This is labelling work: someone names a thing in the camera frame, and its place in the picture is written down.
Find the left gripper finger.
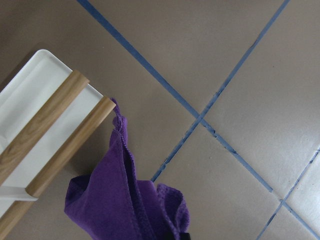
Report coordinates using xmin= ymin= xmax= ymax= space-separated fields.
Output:
xmin=179 ymin=232 xmax=191 ymax=240

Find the purple towel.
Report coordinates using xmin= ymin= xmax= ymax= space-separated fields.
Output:
xmin=64 ymin=106 xmax=190 ymax=240

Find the white towel rack with wooden bars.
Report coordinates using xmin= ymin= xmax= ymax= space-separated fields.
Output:
xmin=0 ymin=49 xmax=116 ymax=239

